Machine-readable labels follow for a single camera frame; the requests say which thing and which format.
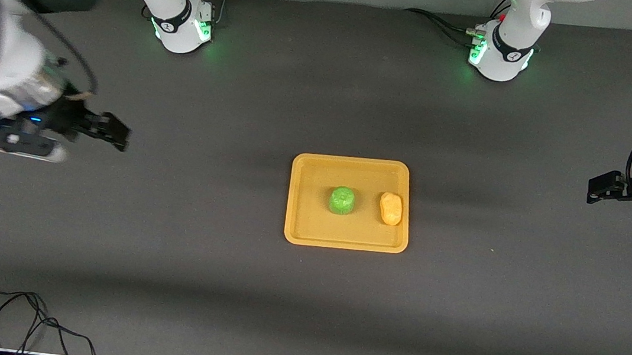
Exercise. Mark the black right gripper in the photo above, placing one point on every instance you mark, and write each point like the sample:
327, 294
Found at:
70, 117

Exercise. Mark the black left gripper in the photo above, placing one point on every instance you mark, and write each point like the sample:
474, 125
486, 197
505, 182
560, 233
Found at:
628, 190

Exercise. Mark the yellow potato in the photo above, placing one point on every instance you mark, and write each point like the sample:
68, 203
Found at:
391, 209

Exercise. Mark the green apple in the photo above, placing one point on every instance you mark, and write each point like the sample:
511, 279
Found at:
342, 201

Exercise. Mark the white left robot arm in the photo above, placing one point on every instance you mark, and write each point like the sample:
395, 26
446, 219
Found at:
502, 62

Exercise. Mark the yellow plastic tray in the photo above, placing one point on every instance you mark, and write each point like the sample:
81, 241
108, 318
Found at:
312, 213

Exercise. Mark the dark grey table cover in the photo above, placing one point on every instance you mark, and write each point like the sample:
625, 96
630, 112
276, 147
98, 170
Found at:
276, 316

